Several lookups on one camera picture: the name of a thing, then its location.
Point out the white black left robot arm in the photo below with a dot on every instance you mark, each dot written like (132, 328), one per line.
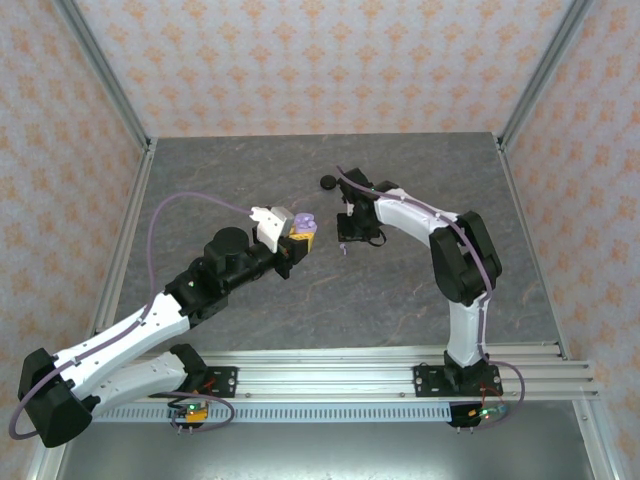
(125, 335)

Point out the purple earbud charging case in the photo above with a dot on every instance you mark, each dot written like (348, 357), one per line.
(304, 222)

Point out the black earbud charging case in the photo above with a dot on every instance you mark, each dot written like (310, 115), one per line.
(328, 182)

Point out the grey metal base panel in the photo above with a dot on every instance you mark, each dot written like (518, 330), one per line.
(325, 450)

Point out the aluminium lower frame rail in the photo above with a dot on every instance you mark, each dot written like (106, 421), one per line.
(597, 450)
(47, 465)

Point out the aluminium frame post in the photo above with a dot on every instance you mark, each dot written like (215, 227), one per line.
(100, 65)
(540, 75)

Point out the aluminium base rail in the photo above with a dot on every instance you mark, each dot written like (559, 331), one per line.
(325, 380)

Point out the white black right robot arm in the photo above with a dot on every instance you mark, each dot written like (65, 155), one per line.
(415, 215)

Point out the aluminium table side rail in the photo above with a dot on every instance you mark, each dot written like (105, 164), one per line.
(132, 210)
(504, 160)

